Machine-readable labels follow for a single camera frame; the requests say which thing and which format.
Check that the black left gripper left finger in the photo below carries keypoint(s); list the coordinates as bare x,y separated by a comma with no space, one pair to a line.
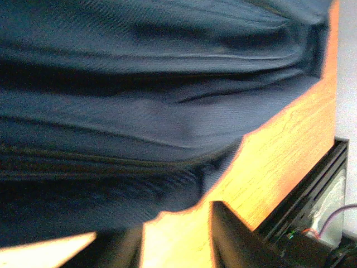
103,249

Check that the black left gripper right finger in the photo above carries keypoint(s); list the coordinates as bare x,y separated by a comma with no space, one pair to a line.
235,245

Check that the navy blue student backpack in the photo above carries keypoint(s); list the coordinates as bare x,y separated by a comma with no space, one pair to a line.
114,111

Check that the black aluminium frame rail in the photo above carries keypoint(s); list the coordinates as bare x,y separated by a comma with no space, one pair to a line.
307,207

